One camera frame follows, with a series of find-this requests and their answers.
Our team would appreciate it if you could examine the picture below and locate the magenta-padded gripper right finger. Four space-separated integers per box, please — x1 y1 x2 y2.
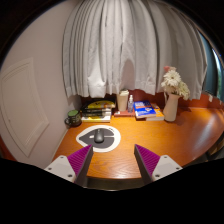
133 143 184 186

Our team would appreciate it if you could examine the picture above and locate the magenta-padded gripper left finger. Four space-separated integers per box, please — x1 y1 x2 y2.
44 143 94 188

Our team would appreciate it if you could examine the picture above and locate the black computer mouse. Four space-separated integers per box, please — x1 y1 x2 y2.
93 128 105 144

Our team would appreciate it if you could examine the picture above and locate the white and grey mouse pad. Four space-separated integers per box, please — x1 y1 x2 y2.
75 124 122 154

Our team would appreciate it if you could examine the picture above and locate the dark green mug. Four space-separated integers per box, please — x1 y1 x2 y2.
64 109 83 128

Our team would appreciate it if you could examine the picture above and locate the blue cover book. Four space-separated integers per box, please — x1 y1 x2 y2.
133 100 157 120

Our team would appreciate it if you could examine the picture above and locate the thick black book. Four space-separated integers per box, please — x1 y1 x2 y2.
81 110 113 118

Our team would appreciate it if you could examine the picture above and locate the reddish brown book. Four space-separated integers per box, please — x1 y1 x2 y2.
113 109 136 118

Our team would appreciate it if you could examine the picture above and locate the thin black book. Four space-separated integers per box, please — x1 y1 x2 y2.
81 107 113 114

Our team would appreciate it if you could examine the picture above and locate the white ceramic pitcher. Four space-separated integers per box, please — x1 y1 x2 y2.
162 92 182 123

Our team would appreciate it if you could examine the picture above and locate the clear spray bottle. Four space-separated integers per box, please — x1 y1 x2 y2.
127 94 135 114

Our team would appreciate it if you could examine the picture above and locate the yellow cover book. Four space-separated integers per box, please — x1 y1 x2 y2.
83 99 117 111

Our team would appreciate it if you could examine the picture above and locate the beige lidded cup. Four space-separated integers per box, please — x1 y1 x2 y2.
116 89 130 113

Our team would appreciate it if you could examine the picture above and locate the white flower bunch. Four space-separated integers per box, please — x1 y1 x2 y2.
160 65 191 101

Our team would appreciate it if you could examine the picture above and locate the white curtain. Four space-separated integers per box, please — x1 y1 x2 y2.
62 0 208 100

